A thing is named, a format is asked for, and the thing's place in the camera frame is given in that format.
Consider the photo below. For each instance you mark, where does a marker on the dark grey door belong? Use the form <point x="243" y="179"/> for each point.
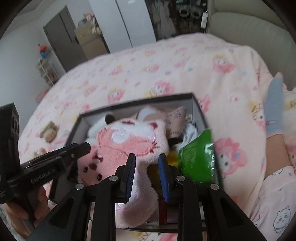
<point x="60" y="31"/>

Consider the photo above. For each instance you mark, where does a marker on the green corn snack bag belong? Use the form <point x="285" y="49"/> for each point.
<point x="197" y="160"/>

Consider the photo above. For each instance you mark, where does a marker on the pink pyjama leg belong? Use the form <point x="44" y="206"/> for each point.
<point x="275" y="205"/>

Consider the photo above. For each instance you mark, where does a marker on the white storage rack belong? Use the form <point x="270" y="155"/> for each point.
<point x="47" y="71"/>

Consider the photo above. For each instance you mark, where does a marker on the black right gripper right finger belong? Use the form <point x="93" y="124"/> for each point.
<point x="204" y="208"/>

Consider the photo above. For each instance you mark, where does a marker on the beige plush bunny toy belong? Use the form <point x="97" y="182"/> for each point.
<point x="48" y="134"/>

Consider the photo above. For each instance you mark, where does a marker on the beige stitched fabric pouch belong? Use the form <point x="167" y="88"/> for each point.
<point x="173" y="118"/>

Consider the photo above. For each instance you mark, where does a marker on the foot in blue sock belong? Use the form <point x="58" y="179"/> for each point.
<point x="273" y="106"/>

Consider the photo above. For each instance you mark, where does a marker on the black storage box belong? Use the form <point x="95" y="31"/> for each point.
<point x="78" y="134"/>

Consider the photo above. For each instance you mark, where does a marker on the cardboard box stack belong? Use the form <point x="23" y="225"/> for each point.
<point x="91" y="40"/>

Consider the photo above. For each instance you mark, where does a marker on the colourful toy on shelf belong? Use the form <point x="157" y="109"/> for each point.
<point x="43" y="50"/>

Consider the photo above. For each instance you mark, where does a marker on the grey green sofa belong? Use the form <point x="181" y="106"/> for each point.
<point x="255" y="24"/>

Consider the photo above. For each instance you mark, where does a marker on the person's left hand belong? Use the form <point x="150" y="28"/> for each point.
<point x="20" y="210"/>

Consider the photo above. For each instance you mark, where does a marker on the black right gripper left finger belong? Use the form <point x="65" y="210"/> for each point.
<point x="89" y="209"/>

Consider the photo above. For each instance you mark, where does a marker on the black glass shelf cabinet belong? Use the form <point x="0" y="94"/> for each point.
<point x="176" y="17"/>

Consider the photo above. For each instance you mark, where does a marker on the white paper roll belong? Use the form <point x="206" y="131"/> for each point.
<point x="103" y="121"/>

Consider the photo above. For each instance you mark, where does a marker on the pink plush pig toy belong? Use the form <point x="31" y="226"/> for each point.
<point x="112" y="145"/>

